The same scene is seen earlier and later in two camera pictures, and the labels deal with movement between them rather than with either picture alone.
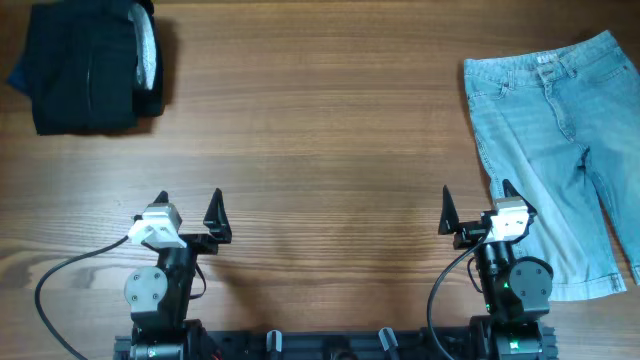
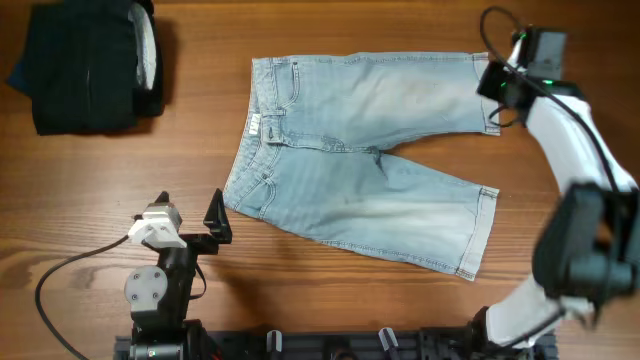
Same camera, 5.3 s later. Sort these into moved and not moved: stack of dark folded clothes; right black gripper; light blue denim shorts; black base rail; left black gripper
Moved: right black gripper; light blue denim shorts
Not moved: black base rail; left black gripper; stack of dark folded clothes
